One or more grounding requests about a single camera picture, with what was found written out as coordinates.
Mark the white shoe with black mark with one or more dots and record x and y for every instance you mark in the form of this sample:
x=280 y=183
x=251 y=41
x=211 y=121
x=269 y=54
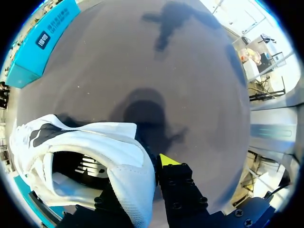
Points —
x=123 y=156

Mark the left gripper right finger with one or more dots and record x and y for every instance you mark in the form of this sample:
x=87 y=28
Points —
x=180 y=187

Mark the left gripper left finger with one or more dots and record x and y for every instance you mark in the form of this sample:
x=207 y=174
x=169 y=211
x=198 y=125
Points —
x=107 y=199

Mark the black insole with white print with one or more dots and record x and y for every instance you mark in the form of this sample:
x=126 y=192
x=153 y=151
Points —
x=83 y=167

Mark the teal box with dark label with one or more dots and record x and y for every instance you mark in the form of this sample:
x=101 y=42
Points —
x=40 y=45

